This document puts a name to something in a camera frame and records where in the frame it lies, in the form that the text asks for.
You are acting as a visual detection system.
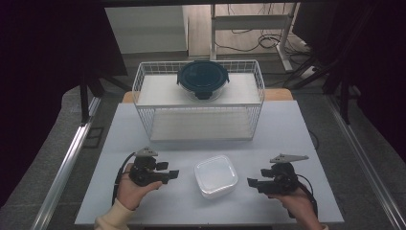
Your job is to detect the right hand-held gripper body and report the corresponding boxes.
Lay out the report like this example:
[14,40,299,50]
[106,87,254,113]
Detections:
[263,153,310,196]

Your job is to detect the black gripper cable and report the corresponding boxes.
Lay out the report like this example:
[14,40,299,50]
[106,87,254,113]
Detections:
[287,173,319,220]
[111,151,137,206]

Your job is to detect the round container with dark blue lid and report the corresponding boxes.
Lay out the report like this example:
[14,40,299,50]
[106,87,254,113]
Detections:
[176,59,231,103]

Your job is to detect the person's left hand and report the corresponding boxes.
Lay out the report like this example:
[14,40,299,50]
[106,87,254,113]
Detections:
[116,162,164,212]

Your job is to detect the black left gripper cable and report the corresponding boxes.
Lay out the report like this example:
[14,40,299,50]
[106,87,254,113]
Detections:
[111,151,137,206]

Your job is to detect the white square plastic container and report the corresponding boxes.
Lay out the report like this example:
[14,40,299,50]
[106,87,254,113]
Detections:
[193,154,239,200]

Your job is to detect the black stand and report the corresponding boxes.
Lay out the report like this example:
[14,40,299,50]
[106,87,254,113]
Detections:
[79,71,132,127]
[282,54,363,126]

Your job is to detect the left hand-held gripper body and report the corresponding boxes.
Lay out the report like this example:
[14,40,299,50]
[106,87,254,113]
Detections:
[128,146,170,188]

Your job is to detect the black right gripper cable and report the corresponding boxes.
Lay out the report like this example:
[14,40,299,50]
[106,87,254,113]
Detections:
[287,173,319,220]

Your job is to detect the person's right hand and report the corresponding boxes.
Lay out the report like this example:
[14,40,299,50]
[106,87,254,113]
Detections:
[267,186,321,226]

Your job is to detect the white metal desk frame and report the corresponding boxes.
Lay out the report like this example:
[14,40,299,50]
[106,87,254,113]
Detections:
[209,2,301,72]

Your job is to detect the wooden table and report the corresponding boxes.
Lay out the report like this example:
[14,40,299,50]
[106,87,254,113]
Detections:
[122,88,294,104]

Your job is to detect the dark curtain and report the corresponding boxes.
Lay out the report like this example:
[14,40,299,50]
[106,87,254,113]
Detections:
[0,0,129,209]
[291,0,406,162]

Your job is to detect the black floor cables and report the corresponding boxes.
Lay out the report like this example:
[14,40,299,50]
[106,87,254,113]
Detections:
[214,3,312,56]

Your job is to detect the aluminium rail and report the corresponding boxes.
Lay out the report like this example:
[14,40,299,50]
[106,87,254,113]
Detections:
[325,95,406,230]
[31,96,102,230]

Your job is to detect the white cabinet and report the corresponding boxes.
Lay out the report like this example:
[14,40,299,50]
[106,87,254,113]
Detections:
[104,5,190,56]

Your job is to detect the white wire rack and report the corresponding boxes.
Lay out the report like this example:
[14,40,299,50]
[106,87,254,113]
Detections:
[131,59,266,143]

